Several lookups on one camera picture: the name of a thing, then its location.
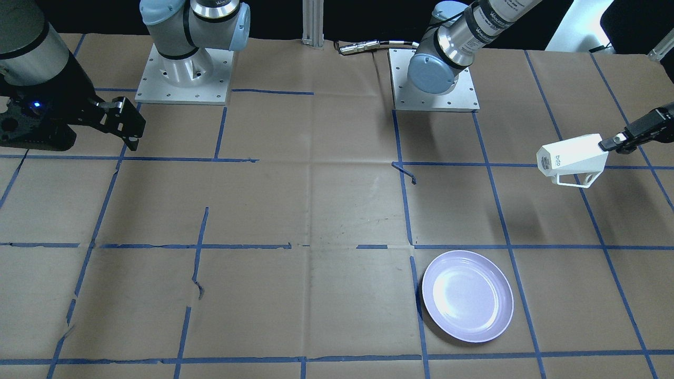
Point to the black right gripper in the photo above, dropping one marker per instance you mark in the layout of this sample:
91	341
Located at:
72	95

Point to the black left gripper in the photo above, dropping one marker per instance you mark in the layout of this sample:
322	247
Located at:
646	126

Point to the white faceted cup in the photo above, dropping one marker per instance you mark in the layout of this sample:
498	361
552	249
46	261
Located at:
575	162

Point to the lavender round plate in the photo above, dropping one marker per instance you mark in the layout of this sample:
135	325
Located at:
467	296

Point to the brown paper table cover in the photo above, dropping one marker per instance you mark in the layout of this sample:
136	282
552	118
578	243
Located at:
286	234

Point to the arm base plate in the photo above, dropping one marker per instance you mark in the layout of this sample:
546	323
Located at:
203	79
423	82

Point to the aluminium frame post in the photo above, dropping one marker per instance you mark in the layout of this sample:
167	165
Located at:
312	22

